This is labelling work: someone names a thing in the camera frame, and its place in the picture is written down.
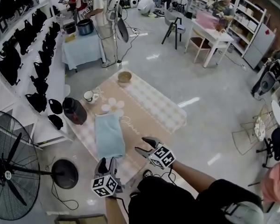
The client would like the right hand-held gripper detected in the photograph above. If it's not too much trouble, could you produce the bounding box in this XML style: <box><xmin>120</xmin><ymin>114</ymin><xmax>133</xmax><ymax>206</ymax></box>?
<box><xmin>134</xmin><ymin>136</ymin><xmax>176</xmax><ymax>170</ymax></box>

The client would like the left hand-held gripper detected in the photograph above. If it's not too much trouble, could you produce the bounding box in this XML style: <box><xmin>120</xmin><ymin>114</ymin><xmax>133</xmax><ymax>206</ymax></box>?
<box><xmin>91</xmin><ymin>156</ymin><xmax>124</xmax><ymax>198</ymax></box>

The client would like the light blue towel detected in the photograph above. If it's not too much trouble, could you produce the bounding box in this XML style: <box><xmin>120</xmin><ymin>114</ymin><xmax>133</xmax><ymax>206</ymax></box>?
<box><xmin>94</xmin><ymin>112</ymin><xmax>126</xmax><ymax>160</ymax></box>

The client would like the grey shoulder pack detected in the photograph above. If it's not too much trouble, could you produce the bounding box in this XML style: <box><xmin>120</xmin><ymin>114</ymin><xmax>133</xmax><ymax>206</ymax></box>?
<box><xmin>221</xmin><ymin>200</ymin><xmax>265</xmax><ymax>224</ymax></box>

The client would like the person's left forearm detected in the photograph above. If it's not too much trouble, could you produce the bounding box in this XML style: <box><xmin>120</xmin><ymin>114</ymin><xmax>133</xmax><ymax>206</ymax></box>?
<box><xmin>104</xmin><ymin>196</ymin><xmax>128</xmax><ymax>224</ymax></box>

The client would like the person's right forearm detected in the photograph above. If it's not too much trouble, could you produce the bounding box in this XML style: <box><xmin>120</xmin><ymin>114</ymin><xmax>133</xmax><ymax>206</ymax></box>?
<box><xmin>171</xmin><ymin>161</ymin><xmax>217</xmax><ymax>194</ymax></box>

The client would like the wooden step platform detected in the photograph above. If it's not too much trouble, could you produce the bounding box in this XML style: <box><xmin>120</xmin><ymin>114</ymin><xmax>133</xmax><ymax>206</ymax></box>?
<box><xmin>54</xmin><ymin>214</ymin><xmax>108</xmax><ymax>224</ymax></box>

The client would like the black thermos jug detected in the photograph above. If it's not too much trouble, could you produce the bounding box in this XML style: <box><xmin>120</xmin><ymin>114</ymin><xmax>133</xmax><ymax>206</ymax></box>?
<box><xmin>61</xmin><ymin>96</ymin><xmax>89</xmax><ymax>126</ymax></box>

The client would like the white enamel mug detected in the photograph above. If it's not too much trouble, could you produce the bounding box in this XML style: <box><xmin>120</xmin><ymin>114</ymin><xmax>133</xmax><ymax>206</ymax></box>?
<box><xmin>83</xmin><ymin>90</ymin><xmax>99</xmax><ymax>104</ymax></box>

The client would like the tan bowl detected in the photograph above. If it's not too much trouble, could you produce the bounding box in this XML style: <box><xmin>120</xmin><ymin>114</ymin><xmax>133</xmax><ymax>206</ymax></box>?
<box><xmin>117</xmin><ymin>70</ymin><xmax>133</xmax><ymax>84</ymax></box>

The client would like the white metal shelving rack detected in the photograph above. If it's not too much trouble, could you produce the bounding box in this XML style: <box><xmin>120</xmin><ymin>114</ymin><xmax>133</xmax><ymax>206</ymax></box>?
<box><xmin>0</xmin><ymin>0</ymin><xmax>76</xmax><ymax>149</ymax></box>

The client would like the wooden chair brown seat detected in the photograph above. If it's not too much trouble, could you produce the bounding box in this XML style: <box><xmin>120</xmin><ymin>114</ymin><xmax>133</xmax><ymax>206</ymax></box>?
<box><xmin>189</xmin><ymin>36</ymin><xmax>212</xmax><ymax>64</ymax></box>

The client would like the light blue covered table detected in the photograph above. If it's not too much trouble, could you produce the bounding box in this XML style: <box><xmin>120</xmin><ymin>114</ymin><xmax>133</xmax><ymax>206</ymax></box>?
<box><xmin>61</xmin><ymin>31</ymin><xmax>107</xmax><ymax>71</ymax></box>

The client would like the grey round pad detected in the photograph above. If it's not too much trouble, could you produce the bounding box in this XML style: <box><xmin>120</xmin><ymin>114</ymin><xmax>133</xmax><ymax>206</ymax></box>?
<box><xmin>117</xmin><ymin>17</ymin><xmax>130</xmax><ymax>44</ymax></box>

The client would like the black chair grey seat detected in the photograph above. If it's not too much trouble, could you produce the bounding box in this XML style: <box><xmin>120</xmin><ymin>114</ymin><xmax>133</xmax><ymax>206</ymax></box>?
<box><xmin>161</xmin><ymin>7</ymin><xmax>187</xmax><ymax>50</ymax></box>

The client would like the black office chair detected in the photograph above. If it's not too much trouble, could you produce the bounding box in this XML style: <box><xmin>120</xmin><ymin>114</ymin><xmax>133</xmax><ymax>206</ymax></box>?
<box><xmin>256</xmin><ymin>126</ymin><xmax>280</xmax><ymax>168</ymax></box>

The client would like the white desk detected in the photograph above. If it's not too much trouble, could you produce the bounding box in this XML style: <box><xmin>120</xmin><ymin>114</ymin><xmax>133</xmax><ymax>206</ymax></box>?
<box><xmin>185</xmin><ymin>17</ymin><xmax>235</xmax><ymax>69</ymax></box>

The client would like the pink cloth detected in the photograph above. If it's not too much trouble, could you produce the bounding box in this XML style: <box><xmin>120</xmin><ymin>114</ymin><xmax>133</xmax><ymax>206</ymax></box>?
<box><xmin>260</xmin><ymin>158</ymin><xmax>280</xmax><ymax>205</ymax></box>

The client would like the round white table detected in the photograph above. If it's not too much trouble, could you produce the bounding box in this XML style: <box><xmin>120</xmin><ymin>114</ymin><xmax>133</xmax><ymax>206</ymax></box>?
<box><xmin>270</xmin><ymin>99</ymin><xmax>280</xmax><ymax>127</ymax></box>

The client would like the yellow packet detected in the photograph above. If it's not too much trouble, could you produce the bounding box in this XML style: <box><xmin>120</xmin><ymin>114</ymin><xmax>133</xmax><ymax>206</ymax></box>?
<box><xmin>64</xmin><ymin>33</ymin><xmax>77</xmax><ymax>43</ymax></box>

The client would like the blue cooking pot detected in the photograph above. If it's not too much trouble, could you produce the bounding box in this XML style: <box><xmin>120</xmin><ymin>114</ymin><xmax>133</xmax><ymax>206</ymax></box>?
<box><xmin>76</xmin><ymin>18</ymin><xmax>95</xmax><ymax>36</ymax></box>

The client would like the pink storage box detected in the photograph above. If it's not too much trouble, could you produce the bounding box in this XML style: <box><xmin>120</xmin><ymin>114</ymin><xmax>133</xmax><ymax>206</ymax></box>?
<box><xmin>196</xmin><ymin>9</ymin><xmax>220</xmax><ymax>30</ymax></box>

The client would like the row of black bags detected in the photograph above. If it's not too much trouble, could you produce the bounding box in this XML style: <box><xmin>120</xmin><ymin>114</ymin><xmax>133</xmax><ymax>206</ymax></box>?
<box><xmin>0</xmin><ymin>0</ymin><xmax>64</xmax><ymax>131</ymax></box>

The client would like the black cooking pot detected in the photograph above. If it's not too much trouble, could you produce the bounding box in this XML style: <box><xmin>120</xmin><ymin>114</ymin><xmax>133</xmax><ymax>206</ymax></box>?
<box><xmin>63</xmin><ymin>21</ymin><xmax>77</xmax><ymax>35</ymax></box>

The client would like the grey metal cabinet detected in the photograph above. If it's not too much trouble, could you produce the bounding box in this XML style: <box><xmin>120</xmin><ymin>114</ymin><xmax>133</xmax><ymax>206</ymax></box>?
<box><xmin>243</xmin><ymin>21</ymin><xmax>277</xmax><ymax>70</ymax></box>

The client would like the white storage shelving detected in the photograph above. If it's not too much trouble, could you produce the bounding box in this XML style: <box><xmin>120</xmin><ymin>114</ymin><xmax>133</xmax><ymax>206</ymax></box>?
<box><xmin>192</xmin><ymin>0</ymin><xmax>268</xmax><ymax>58</ymax></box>

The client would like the black fan cable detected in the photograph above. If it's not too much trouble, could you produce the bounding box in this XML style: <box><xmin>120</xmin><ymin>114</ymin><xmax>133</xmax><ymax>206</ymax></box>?
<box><xmin>45</xmin><ymin>156</ymin><xmax>80</xmax><ymax>211</ymax></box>

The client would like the large black pedestal fan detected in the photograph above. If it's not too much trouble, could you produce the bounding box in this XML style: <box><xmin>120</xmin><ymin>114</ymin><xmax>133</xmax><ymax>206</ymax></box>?
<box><xmin>0</xmin><ymin>109</ymin><xmax>80</xmax><ymax>222</ymax></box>

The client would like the gold wire chair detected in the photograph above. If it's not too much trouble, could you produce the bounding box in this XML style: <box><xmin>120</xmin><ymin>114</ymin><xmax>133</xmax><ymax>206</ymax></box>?
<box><xmin>231</xmin><ymin>103</ymin><xmax>275</xmax><ymax>155</ymax></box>

